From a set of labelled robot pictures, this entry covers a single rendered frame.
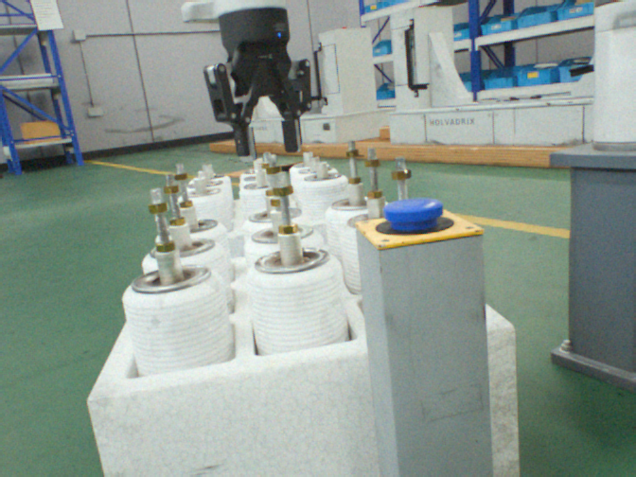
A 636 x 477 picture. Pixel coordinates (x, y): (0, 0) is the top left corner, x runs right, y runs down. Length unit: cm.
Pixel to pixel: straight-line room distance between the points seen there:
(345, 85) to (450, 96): 87
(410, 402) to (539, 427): 37
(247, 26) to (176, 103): 647
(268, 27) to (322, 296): 28
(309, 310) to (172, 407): 15
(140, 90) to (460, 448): 667
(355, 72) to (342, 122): 34
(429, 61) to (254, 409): 291
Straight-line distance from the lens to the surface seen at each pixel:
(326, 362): 51
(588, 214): 79
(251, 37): 62
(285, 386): 52
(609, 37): 78
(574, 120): 258
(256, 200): 105
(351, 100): 383
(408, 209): 37
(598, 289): 81
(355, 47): 389
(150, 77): 701
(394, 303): 36
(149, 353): 55
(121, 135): 687
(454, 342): 38
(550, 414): 77
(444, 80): 323
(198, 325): 53
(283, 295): 52
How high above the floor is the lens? 41
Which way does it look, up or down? 15 degrees down
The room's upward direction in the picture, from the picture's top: 7 degrees counter-clockwise
